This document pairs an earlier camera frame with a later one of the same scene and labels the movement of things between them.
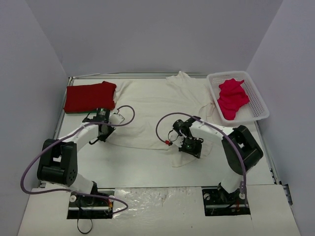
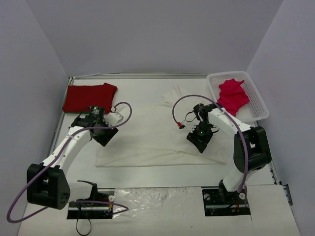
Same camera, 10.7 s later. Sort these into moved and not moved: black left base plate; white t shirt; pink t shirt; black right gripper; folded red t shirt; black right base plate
Moved: white t shirt; black right gripper
Not moved: black right base plate; pink t shirt; black left base plate; folded red t shirt
